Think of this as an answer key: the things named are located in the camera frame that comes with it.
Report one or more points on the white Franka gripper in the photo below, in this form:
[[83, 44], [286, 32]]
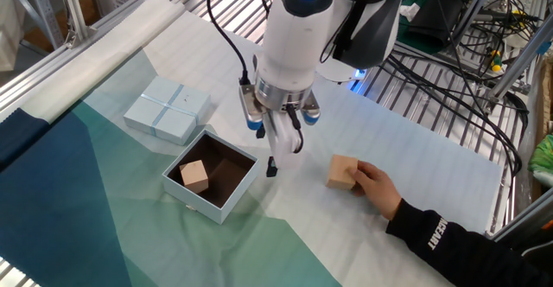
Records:
[[283, 142]]

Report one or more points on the wooden cube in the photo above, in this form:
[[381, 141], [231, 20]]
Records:
[[193, 174], [339, 172]]

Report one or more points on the light blue gift box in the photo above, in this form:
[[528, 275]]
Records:
[[190, 198]]

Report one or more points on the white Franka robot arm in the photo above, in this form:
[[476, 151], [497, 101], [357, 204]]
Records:
[[294, 40]]

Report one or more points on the forearm in black sleeve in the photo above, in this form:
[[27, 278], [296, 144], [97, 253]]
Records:
[[453, 248]]

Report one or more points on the light blue ribboned box lid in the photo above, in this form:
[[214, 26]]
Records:
[[173, 105]]

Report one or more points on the bare human hand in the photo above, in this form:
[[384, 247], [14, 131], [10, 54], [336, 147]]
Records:
[[380, 189]]

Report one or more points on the blue green white tablecloth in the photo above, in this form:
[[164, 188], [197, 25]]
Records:
[[389, 127]]

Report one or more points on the green mat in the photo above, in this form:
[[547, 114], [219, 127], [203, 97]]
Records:
[[415, 40]]

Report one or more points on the crumpled white paper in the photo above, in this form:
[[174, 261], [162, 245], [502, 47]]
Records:
[[409, 11]]

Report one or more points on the black pouch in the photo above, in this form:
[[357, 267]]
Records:
[[436, 19]]

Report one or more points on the yellow green screwdriver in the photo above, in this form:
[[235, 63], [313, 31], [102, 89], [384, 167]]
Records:
[[496, 64]]

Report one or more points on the perforated steel strut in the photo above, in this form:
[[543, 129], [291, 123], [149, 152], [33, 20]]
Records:
[[43, 6]]

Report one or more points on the green plastic bag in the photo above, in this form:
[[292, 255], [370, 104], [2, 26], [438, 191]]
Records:
[[542, 157]]

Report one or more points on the silver blue-tipped wrist camera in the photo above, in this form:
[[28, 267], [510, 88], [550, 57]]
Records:
[[248, 105], [312, 110]]

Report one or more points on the aluminium frame rail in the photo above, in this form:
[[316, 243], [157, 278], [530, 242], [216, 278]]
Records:
[[52, 64]]

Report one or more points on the aluminium frame post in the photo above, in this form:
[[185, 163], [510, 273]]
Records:
[[75, 6]]

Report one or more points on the slanted aluminium post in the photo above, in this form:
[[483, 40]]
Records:
[[523, 60]]

